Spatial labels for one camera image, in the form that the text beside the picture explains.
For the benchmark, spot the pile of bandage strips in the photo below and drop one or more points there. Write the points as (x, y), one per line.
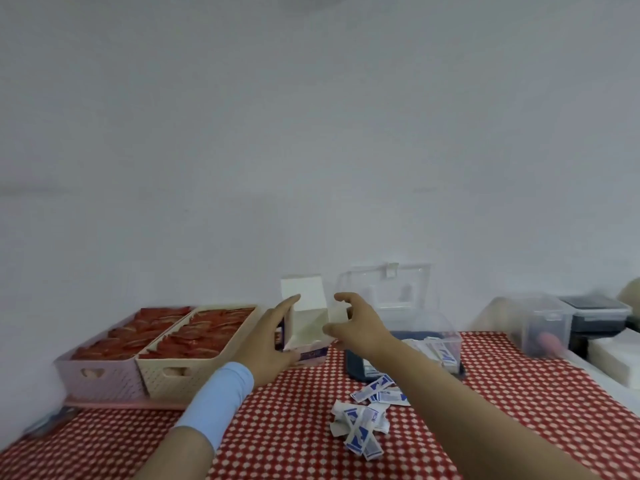
(360, 424)

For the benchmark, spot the pink perforated plastic basket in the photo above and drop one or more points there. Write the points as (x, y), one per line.
(100, 384)

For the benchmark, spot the red white checked tablecloth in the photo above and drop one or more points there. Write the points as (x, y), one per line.
(300, 434)

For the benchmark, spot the dark grey object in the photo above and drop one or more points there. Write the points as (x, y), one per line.
(50, 422)

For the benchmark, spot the pink plastic tray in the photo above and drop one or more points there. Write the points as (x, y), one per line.
(125, 404)

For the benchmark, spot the person's right hand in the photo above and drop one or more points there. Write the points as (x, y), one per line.
(362, 329)

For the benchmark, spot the light blue wristband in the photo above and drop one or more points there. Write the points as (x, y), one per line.
(215, 404)

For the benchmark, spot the black flat object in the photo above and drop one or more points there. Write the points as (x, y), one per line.
(595, 307)

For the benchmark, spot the blue white cardboard box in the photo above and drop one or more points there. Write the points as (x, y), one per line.
(307, 339)

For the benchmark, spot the pile of red packets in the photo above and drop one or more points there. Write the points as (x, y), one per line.
(130, 334)
(205, 334)

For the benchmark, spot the beige round object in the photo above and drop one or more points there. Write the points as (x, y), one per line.
(631, 294)

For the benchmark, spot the clear storage box blue base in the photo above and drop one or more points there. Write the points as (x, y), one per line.
(355, 369)

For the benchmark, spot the cream perforated plastic basket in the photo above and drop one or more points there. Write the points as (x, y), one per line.
(165, 379)

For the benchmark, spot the person's left hand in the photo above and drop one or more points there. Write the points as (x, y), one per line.
(265, 349)

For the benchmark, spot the row of bandage stacks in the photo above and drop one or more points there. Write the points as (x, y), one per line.
(445, 354)

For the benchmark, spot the person's right forearm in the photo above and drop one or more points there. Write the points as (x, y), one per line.
(475, 424)

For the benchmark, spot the clear plastic container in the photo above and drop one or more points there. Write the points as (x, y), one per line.
(535, 324)

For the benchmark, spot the person's left forearm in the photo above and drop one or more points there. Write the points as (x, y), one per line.
(172, 457)

